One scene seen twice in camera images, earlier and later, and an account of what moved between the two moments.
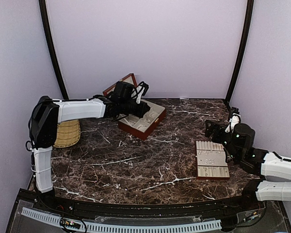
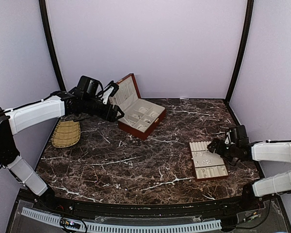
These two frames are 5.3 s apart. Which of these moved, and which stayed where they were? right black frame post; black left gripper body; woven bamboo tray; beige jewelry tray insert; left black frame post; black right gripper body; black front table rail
Moved: beige jewelry tray insert; black right gripper body; black left gripper body
Stayed: black front table rail; woven bamboo tray; right black frame post; left black frame post
